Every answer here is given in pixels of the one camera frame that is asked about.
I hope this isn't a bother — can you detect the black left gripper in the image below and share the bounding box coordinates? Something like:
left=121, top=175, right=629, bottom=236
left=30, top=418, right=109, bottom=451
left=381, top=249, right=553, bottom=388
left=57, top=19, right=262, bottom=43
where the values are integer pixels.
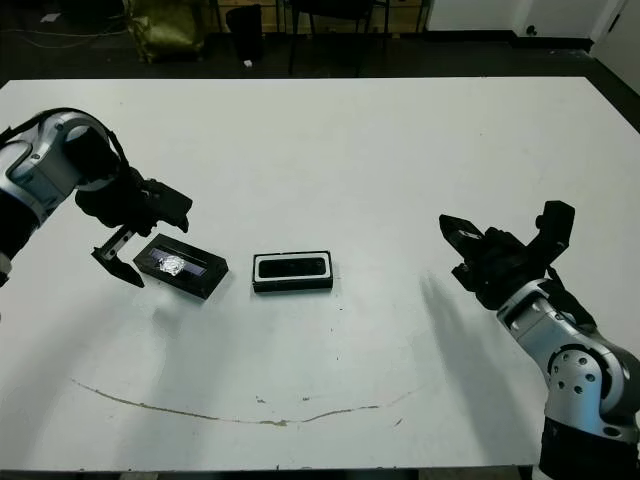
left=91, top=172, right=191, bottom=289

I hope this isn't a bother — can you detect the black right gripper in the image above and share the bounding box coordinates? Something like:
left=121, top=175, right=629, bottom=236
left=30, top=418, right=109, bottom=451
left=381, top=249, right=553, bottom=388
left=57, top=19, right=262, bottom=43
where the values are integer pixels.
left=439, top=214, right=546, bottom=311

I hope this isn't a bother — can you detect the black printed box lid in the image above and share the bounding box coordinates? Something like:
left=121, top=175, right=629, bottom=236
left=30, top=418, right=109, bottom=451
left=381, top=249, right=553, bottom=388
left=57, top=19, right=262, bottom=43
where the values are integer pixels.
left=133, top=232, right=231, bottom=301

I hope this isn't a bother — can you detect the black camera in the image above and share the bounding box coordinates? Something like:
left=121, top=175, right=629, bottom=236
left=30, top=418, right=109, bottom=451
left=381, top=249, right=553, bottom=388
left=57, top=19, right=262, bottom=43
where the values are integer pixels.
left=258, top=255, right=329, bottom=279

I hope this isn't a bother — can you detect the black box with white inlay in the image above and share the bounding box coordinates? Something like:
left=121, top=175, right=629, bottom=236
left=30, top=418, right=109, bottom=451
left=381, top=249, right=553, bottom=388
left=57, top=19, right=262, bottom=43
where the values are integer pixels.
left=252, top=248, right=335, bottom=295

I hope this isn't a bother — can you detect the crumpled plastic bag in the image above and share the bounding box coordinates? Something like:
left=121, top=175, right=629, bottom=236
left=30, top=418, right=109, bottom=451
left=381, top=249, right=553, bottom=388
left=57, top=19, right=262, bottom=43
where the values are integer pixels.
left=124, top=0, right=206, bottom=64

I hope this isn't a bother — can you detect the black waste bin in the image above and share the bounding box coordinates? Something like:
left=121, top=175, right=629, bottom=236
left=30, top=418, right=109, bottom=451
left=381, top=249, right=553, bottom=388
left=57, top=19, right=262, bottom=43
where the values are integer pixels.
left=225, top=4, right=265, bottom=64

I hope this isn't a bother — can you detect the white door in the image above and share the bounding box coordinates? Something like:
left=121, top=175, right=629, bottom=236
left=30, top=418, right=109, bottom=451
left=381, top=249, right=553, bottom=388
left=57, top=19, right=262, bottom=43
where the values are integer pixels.
left=589, top=0, right=640, bottom=86

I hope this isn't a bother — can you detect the black mesh office chair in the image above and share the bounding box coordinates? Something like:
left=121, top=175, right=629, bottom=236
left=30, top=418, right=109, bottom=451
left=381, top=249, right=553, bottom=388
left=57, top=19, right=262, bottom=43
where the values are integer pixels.
left=288, top=0, right=391, bottom=77

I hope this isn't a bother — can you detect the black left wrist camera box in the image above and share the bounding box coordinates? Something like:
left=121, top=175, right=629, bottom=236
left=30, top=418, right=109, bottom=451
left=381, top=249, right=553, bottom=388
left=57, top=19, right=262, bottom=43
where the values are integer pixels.
left=144, top=179, right=194, bottom=221

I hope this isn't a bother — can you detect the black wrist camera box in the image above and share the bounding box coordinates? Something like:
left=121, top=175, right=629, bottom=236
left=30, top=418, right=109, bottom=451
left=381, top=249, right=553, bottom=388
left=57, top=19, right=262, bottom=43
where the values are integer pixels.
left=144, top=179, right=194, bottom=221
left=533, top=200, right=576, bottom=264

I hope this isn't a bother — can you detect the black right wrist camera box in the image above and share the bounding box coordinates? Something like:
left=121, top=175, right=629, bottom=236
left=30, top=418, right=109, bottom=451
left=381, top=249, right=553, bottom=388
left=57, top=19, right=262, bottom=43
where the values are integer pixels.
left=533, top=200, right=576, bottom=264

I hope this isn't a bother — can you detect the thin white floor cable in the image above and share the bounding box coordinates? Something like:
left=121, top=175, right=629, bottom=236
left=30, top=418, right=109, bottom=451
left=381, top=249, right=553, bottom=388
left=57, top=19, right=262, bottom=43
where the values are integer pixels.
left=0, top=17, right=131, bottom=51

